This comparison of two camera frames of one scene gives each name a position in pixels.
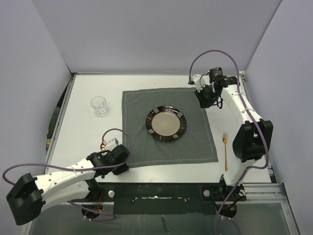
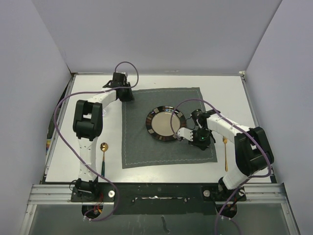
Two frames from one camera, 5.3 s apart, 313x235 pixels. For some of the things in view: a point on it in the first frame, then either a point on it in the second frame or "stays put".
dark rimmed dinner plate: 166,123 stays put
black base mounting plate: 162,198 stays put
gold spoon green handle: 103,148 stays put
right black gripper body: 207,96 -> 201,137
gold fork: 225,139 stays put
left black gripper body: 118,170 -> 126,95
